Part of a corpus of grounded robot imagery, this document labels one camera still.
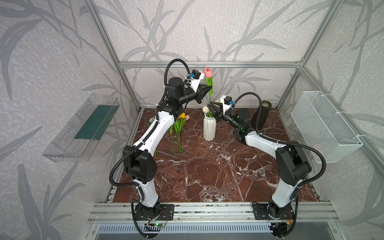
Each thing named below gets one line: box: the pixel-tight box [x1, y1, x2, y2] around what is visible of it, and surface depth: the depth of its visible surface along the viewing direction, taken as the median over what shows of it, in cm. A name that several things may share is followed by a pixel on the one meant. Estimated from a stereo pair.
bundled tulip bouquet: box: [169, 112, 191, 156], surface depth 107 cm
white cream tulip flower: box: [202, 106, 214, 118], surface depth 79 cm
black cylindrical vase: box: [250, 100, 272, 129], surface depth 107 cm
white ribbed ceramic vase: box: [203, 114, 217, 141], surface depth 93 cm
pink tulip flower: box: [204, 67, 213, 103], surface depth 64 cm
